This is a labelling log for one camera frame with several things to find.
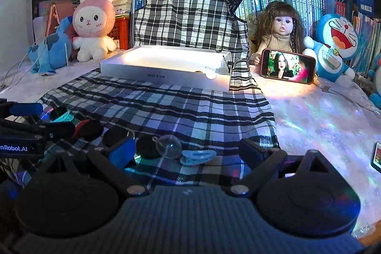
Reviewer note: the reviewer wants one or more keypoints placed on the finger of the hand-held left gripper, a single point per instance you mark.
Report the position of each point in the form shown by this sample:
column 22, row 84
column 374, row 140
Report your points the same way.
column 27, row 109
column 58, row 129

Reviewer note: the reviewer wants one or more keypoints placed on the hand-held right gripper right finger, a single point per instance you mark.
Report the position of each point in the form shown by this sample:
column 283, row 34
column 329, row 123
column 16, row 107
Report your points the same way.
column 252, row 149

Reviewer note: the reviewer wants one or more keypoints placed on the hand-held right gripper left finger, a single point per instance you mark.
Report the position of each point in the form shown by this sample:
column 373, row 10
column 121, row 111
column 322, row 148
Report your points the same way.
column 122, row 151

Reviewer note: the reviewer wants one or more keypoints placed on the black round lid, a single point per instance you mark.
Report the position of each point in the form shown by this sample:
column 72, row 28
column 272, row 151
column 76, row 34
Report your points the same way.
column 58, row 111
column 90, row 129
column 147, row 147
column 116, row 135

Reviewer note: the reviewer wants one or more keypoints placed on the white shallow cardboard box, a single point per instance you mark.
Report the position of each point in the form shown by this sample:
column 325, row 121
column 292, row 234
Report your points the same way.
column 154, row 75

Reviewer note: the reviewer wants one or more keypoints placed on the teal hair clip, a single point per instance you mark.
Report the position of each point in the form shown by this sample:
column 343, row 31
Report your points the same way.
column 64, row 117

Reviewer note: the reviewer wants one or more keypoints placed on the light blue hair clip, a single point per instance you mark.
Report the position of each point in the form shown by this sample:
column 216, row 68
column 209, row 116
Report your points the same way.
column 198, row 157

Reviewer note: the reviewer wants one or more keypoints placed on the pink glittery table cloth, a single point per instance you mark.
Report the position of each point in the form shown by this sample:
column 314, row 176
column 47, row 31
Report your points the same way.
column 312, row 123

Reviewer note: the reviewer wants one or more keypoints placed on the black white checkered cloth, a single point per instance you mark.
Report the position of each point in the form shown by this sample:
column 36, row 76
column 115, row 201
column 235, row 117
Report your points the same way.
column 178, row 111

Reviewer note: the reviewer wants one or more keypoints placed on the black binder clip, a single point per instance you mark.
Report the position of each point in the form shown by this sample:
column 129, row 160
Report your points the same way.
column 227, row 64

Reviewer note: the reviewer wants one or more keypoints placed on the small framed picture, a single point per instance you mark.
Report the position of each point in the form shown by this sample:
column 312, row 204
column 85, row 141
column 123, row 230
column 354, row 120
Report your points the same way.
column 287, row 65

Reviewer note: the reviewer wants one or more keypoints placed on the pink bag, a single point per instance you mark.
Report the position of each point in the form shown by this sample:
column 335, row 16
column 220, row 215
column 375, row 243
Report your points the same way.
column 55, row 16

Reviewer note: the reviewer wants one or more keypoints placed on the pink white bunny plush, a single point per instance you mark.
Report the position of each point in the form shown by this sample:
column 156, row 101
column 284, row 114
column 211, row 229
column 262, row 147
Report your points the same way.
column 92, row 22

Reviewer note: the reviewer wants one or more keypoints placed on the red plastic crate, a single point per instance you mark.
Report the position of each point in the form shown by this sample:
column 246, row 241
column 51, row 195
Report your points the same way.
column 120, row 30

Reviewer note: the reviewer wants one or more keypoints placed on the small colourful box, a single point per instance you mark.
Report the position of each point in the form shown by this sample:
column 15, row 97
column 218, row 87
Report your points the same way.
column 376, row 157

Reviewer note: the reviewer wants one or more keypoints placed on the long-haired baby doll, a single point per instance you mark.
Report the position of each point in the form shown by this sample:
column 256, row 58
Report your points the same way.
column 282, row 23

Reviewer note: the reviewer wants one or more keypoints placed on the small blue plush toy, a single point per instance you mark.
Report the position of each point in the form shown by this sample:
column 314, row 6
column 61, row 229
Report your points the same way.
column 376, row 78

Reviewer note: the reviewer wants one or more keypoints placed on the blue white cat plush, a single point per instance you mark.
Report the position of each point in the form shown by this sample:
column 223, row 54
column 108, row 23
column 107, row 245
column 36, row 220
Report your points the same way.
column 336, row 33

